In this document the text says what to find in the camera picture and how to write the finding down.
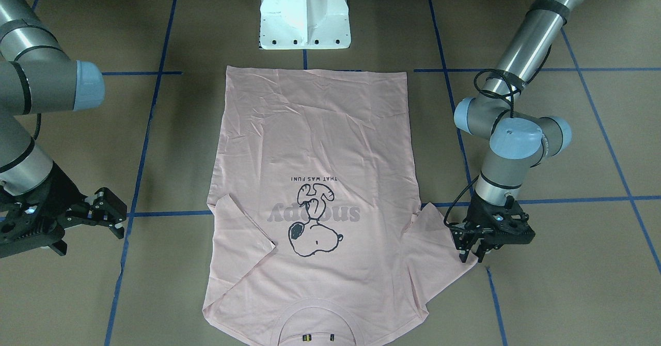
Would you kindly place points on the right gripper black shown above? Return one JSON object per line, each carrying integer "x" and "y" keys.
{"x": 63, "y": 189}

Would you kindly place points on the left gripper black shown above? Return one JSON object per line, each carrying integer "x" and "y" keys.
{"x": 476, "y": 216}

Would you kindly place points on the pink Snoopy t-shirt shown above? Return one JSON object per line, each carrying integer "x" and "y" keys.
{"x": 320, "y": 236}

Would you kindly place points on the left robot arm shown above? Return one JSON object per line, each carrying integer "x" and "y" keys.
{"x": 517, "y": 142}

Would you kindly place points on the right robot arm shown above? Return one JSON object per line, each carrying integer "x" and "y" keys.
{"x": 37, "y": 77}

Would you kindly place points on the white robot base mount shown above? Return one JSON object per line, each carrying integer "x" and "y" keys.
{"x": 304, "y": 24}

